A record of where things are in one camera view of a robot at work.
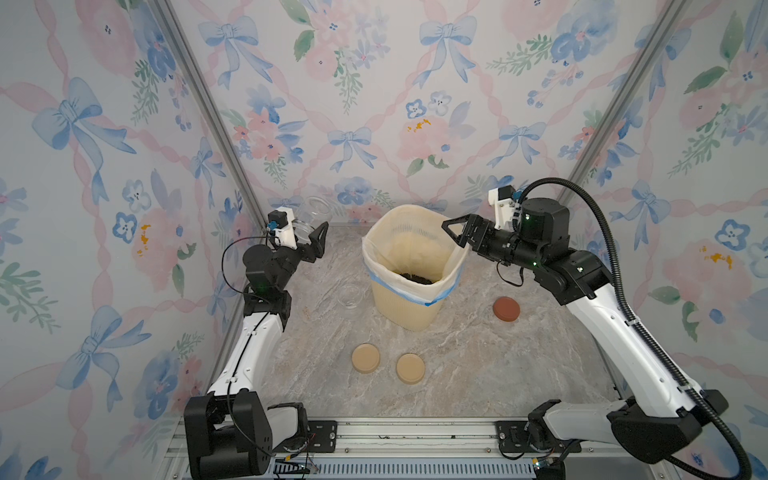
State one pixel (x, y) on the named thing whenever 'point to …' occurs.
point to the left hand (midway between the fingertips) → (312, 220)
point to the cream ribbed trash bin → (409, 290)
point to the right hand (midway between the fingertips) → (455, 228)
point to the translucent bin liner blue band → (404, 295)
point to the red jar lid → (506, 309)
